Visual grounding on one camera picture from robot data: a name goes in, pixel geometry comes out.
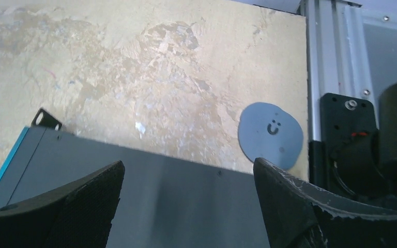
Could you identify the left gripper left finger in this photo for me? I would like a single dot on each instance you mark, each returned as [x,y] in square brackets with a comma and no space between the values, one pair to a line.
[78,214]

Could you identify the dark rectangular board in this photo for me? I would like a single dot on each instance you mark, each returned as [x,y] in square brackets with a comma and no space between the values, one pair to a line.
[164,201]

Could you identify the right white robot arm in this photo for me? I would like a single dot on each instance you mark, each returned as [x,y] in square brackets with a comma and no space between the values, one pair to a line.
[366,167]

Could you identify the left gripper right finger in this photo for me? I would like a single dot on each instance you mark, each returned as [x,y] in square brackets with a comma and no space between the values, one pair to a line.
[297,213]

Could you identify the blue grey coaster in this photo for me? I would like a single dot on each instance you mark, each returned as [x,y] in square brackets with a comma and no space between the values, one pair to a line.
[266,131]

